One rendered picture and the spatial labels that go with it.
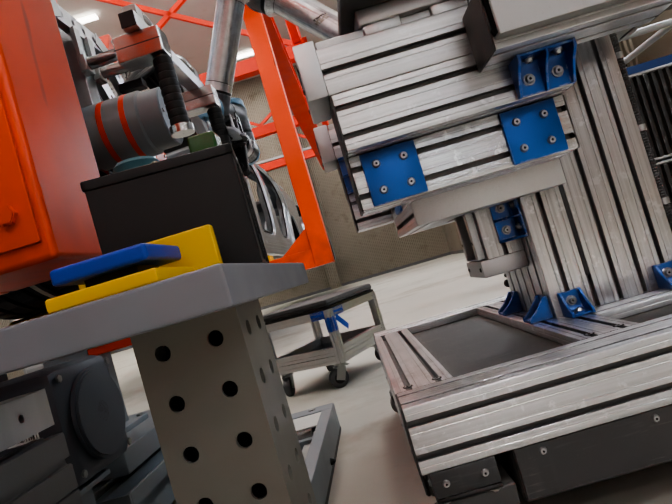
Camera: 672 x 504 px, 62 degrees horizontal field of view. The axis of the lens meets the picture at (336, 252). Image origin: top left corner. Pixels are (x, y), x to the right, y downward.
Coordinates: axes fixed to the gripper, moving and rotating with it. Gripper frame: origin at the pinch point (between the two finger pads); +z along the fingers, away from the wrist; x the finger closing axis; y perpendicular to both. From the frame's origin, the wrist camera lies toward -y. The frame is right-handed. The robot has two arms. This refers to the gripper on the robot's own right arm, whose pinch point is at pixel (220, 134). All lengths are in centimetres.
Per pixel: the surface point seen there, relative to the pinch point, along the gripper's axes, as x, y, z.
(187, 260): 11, -37, 90
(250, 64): -45, 250, -573
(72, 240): -5, -29, 74
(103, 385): -20, -47, 48
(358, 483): 11, -83, 21
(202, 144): 8, -19, 60
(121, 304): 9, -39, 99
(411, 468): 22, -83, 21
